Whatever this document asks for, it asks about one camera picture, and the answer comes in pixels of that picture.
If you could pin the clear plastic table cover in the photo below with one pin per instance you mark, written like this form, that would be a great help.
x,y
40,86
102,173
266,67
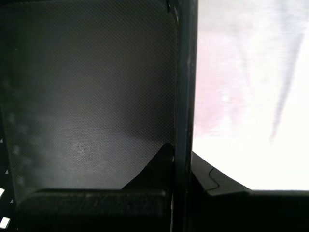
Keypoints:
x,y
241,72

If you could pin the black perforated plastic basket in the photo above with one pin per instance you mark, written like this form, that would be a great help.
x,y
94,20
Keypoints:
x,y
96,72

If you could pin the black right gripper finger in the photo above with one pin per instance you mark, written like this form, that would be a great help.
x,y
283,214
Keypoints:
x,y
96,212
241,212

